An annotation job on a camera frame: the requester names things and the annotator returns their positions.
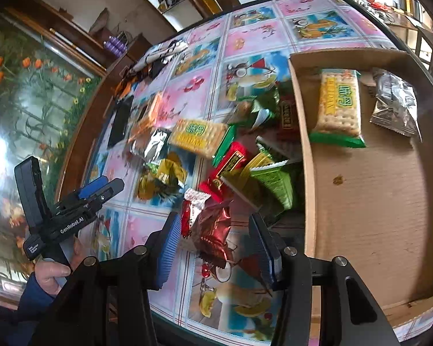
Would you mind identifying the yellow green small bag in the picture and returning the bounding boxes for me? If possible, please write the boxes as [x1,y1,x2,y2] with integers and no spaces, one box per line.
[137,152,188,202]

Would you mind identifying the small silver foil bag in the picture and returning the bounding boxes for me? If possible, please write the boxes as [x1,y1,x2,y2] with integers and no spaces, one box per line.
[129,127,171,163]

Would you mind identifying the orange-end cracker pack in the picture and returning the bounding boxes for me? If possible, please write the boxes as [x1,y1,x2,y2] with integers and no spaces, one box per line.
[128,91,163,141]

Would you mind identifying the red white candy packet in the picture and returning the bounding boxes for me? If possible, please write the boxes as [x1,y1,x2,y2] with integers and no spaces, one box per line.
[180,188,210,238]

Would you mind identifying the yellow cracker pack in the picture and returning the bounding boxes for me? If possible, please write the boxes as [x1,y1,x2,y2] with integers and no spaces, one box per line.
[168,119,236,166]
[309,69,366,148]

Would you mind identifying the dark red snack bag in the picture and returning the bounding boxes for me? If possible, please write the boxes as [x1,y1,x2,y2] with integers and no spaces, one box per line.
[191,200,232,268]

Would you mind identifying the red candy bar packet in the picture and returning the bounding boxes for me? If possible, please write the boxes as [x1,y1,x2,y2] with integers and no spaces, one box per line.
[199,141,252,203]

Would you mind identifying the yellow triangular snack packet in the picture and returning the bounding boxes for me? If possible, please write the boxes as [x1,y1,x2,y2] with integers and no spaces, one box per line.
[222,152,274,209]

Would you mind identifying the green pea snack bag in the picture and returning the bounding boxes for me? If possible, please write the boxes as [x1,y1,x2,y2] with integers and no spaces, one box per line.
[250,160,298,210]

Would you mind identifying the dark green snack bag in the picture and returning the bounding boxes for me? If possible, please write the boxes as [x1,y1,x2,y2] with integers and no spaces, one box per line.
[227,88,280,130]

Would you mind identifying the red brown snack bar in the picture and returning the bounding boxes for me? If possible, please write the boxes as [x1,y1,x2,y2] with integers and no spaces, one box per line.
[277,97,300,143]

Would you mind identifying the large silver foil bag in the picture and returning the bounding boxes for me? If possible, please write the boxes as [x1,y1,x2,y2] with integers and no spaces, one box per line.
[370,68,422,141]

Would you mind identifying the blue sleeve left forearm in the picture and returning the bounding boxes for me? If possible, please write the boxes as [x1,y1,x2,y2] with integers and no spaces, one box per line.
[5,273,60,346]

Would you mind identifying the left hand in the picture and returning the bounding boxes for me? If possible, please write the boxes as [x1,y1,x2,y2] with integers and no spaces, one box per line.
[34,238,85,296]

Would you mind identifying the colourful plastic tablecloth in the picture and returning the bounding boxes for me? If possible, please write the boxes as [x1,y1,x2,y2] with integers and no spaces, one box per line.
[79,0,393,345]

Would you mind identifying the patterned cloth bag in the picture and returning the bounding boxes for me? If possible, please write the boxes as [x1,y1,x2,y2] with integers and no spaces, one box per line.
[113,39,191,100]

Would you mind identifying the purple bottles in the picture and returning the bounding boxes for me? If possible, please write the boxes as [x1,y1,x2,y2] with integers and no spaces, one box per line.
[103,36,127,58]

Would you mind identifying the cardboard box tray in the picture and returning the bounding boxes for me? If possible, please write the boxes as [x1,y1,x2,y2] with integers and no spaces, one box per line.
[288,47,433,339]

